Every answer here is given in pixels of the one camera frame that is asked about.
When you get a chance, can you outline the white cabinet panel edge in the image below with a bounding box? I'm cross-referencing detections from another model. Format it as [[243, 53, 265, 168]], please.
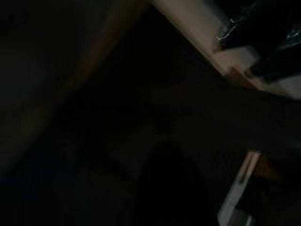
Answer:
[[216, 150, 261, 226]]

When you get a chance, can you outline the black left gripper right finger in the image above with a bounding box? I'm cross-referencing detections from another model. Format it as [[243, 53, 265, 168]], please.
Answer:
[[166, 140, 214, 226]]

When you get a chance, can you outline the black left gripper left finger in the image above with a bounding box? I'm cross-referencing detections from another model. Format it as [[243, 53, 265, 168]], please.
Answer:
[[130, 141, 168, 226]]

